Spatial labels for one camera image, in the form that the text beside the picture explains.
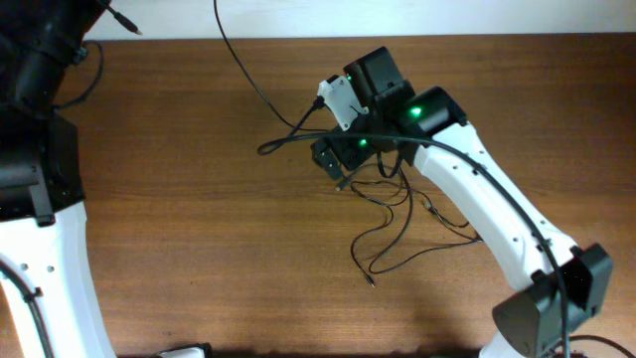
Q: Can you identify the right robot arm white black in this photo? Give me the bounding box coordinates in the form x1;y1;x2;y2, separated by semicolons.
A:
312;48;613;357

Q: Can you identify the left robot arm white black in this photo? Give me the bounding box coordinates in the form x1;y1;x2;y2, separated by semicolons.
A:
1;0;114;357

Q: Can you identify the long black usb cable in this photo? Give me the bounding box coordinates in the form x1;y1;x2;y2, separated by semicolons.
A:
96;0;329;135

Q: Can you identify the thin black cable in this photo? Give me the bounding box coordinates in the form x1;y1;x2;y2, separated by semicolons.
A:
333;163;484;288

